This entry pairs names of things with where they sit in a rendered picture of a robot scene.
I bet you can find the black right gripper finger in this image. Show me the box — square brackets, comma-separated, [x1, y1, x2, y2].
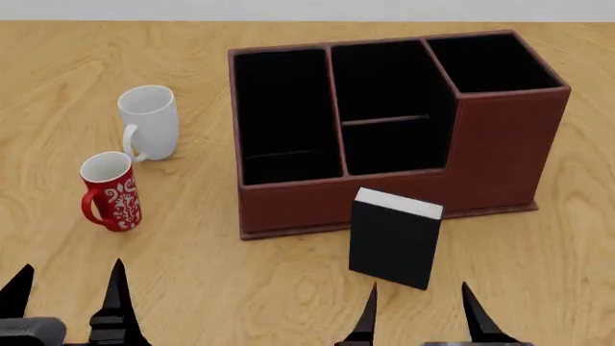
[460, 281, 521, 344]
[333, 281, 380, 346]

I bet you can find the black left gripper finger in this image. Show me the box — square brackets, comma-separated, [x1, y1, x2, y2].
[87, 257, 154, 346]
[0, 262, 36, 320]

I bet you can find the black hardcover book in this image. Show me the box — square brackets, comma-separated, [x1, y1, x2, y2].
[348, 185, 445, 291]

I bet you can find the brown leather desk caddy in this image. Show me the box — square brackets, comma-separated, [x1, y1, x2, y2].
[227, 29, 573, 242]

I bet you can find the red white patterned mug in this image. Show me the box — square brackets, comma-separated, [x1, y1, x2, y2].
[79, 150, 143, 234]

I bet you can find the plain white mug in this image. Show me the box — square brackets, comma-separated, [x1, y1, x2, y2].
[116, 84, 181, 164]

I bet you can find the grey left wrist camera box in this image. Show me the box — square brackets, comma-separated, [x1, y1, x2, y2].
[0, 315, 67, 346]

